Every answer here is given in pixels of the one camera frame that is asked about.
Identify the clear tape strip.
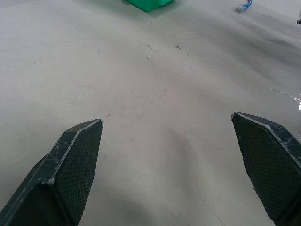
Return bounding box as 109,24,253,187
269,87,301,111

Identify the green plastic container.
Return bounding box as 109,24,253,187
122,0,176,12

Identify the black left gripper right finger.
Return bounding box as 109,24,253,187
230,112,301,226

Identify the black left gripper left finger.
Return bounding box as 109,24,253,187
0,119,103,226

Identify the blue cable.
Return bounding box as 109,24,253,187
236,0,253,14

